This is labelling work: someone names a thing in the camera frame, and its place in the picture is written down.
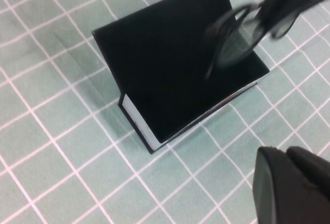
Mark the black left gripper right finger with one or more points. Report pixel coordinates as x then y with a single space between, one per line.
314 175

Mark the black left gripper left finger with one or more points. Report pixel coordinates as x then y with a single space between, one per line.
278 195

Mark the black frame glasses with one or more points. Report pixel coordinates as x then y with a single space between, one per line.
232 51

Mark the black printed glasses case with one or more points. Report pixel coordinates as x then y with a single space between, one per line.
154 66

